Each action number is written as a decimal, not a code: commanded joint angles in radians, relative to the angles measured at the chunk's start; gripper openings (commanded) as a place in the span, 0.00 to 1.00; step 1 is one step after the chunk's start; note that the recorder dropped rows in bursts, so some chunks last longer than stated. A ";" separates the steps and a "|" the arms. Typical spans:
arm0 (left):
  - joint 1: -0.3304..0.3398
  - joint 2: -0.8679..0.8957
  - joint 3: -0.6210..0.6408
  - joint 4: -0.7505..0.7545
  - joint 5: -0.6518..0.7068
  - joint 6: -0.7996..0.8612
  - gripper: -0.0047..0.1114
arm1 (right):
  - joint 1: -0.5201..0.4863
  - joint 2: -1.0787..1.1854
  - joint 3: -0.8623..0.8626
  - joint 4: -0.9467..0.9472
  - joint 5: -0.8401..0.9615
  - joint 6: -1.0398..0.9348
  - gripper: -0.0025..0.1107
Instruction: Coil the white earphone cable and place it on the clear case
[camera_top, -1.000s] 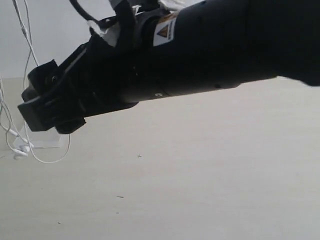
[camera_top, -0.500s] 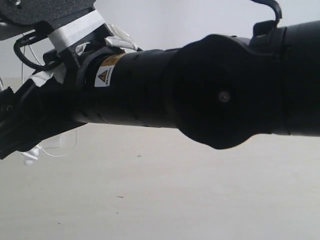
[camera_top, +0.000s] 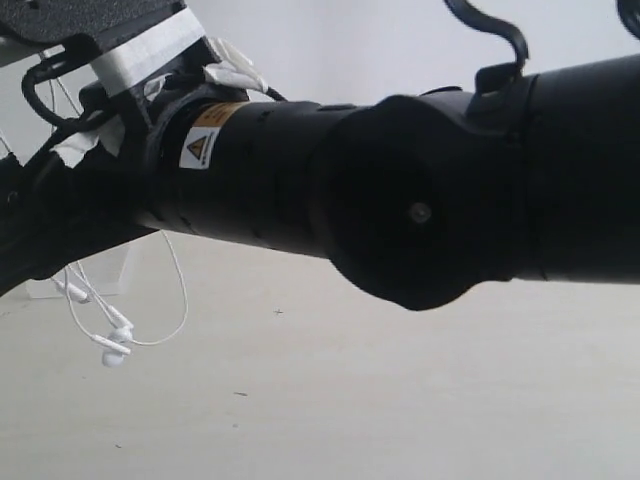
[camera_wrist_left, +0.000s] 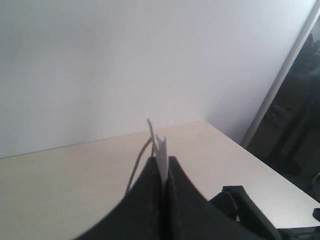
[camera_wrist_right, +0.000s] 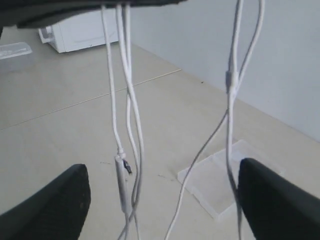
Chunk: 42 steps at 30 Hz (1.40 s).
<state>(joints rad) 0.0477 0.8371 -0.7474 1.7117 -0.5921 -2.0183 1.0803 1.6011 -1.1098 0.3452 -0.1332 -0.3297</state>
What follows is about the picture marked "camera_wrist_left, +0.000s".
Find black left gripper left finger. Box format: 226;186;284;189
76;157;162;240

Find white wired earphones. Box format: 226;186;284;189
125;118;169;197

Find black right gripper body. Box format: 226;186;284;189
209;185;320;240

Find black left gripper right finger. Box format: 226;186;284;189
167;156;261;240

